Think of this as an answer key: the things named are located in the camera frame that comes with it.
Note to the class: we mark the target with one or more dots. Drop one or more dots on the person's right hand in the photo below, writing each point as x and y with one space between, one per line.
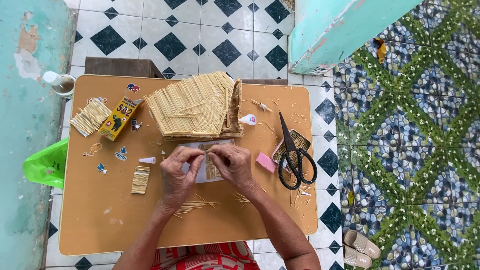
236 165

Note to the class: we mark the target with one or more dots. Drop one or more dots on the person's left hand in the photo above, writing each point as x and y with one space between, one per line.
176 176

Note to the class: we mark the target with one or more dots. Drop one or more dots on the thin wooden toothpick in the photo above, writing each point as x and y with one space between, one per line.
205 152

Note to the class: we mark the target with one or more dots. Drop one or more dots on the white paper card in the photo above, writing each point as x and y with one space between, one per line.
225 143

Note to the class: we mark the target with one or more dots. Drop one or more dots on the toothpick panel on card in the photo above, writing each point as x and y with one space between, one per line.
212 172

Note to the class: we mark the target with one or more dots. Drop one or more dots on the pink tin lid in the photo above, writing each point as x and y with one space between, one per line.
266 162

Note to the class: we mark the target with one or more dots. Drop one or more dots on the white cone glue cap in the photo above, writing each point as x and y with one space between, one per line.
148 160

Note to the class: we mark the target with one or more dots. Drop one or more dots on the loose scattered toothpicks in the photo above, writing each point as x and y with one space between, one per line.
193 205

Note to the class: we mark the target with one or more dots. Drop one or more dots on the small glued toothpick panel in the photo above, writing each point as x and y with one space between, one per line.
140 180

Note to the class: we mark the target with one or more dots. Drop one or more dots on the small white glue bottle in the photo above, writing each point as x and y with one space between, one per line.
248 120

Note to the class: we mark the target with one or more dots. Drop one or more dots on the black scissors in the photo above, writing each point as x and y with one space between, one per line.
294 157

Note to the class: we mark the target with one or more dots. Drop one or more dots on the small glued toothpick piece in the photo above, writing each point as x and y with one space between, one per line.
261 106

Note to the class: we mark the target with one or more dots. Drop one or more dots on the tin box with toothpicks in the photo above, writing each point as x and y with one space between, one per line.
303 142

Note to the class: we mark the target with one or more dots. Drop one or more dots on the toothpick house model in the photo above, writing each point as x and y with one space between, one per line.
191 107

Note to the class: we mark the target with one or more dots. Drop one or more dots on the yellow glue box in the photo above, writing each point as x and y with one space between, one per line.
119 118

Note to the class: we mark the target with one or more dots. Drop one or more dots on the red white patterned clothing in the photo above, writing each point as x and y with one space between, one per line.
206 258

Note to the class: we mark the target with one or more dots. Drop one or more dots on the pile of toothpicks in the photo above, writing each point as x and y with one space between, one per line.
90 117

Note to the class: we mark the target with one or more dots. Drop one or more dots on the brown wooden stool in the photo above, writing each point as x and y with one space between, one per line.
120 67

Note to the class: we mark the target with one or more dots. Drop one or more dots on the green plastic bag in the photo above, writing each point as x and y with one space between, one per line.
47 165

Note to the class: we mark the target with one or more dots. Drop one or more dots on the glass jar with white lid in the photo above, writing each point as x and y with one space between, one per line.
62 84

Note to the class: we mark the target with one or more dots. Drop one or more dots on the beige sandal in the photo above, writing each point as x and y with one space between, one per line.
356 258
362 243

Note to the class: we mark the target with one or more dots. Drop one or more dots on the yellow dry leaf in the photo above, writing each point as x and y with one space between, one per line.
381 50

